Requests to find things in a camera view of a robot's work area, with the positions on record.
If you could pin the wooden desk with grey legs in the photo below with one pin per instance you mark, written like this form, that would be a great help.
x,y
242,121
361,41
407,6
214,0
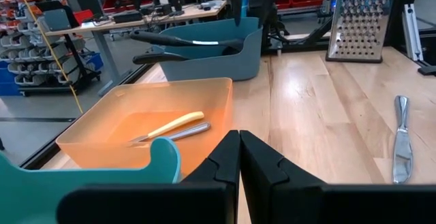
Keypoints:
x,y
190,13

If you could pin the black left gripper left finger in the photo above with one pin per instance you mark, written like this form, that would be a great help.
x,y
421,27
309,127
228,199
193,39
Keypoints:
x,y
153,203

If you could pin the orange translucent plastic bin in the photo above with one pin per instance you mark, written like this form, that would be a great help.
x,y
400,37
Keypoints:
x,y
102,156

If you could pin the blue-grey plastic bin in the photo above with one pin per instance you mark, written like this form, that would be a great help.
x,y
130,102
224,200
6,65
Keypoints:
x,y
211,64

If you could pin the metal box grater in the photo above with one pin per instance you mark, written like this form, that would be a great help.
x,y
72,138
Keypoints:
x,y
357,23

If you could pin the silver aluminium extrusion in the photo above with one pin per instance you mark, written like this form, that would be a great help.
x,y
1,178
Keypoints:
x,y
413,30

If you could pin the flat black box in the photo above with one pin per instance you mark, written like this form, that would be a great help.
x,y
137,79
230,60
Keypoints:
x,y
127,17

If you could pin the green plastic bin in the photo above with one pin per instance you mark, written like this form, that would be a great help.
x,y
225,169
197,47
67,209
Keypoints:
x,y
51,190

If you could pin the blue crate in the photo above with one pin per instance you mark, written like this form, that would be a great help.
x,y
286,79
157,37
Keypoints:
x,y
93,60

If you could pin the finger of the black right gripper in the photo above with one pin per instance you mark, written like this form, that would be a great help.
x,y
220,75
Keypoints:
x,y
237,6

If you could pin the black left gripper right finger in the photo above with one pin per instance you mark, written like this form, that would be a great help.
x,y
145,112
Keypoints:
x,y
340,207

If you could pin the cart with grey bins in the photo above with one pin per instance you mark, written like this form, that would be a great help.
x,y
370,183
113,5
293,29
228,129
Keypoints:
x,y
41,53

